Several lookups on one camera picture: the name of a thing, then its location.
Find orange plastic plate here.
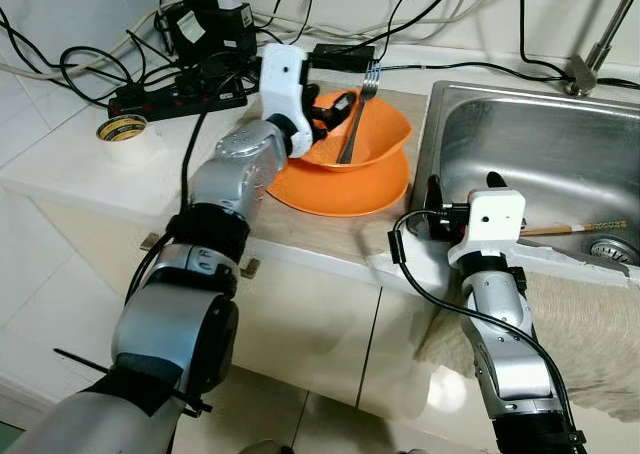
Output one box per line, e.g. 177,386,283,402
265,149,411,218

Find steel fork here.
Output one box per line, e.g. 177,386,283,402
335,62,384,165

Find white cabinet door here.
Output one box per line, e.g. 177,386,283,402
40,199,386,405
360,284,481,425

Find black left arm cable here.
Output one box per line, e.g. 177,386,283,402
125,109,211,305

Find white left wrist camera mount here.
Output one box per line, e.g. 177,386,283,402
258,42,319,160

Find beige woven placemat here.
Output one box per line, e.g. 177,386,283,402
235,84,431,265

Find black power strip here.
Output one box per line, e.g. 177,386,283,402
108,72,263,123

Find beige hanging towel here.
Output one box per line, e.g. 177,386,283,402
415,269,640,415

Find black power adapter brick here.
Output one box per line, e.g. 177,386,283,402
312,42,376,70

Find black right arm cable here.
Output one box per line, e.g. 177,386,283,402
388,206,591,454

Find steel faucet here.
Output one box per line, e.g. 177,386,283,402
562,0,640,98

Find orange plastic bowl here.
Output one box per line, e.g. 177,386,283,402
297,87,413,173

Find steel sink drain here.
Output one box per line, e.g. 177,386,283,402
590,236,636,265

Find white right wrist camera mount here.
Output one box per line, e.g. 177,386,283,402
447,187,527,268

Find stainless steel sink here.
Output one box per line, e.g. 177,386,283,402
410,81,640,275

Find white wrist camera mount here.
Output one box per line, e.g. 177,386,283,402
258,42,319,160
447,187,527,268

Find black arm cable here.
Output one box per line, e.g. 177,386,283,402
125,109,211,305
388,206,591,454

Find white tape roll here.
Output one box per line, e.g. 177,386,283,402
97,114,166,165

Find black power supply box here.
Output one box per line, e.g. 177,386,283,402
160,0,259,70

